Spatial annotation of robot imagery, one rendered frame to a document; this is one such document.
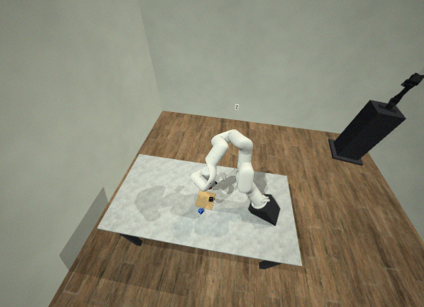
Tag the tan flat mat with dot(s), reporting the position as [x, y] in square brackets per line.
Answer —
[203, 200]

